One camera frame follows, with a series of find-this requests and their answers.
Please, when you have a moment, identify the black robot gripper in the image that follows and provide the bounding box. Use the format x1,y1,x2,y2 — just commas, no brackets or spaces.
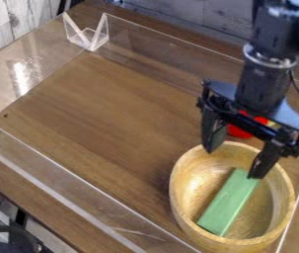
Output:
198,48,299,179

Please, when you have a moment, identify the green rectangular block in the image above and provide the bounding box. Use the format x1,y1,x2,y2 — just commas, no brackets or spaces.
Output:
197,168,258,236

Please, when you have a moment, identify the red toy strawberry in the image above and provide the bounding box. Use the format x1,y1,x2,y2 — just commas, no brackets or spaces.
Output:
229,116,269,139

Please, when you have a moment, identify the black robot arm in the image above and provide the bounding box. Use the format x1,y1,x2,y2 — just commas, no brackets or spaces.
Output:
198,0,299,179

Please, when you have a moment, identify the clear acrylic corner bracket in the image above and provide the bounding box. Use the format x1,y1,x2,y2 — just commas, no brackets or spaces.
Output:
62,13,110,51

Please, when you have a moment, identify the black equipment lower left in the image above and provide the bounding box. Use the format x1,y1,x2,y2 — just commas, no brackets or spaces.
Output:
0,221,54,253

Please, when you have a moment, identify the brown wooden bowl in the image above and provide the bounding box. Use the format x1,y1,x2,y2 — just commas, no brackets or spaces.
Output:
169,141,295,253

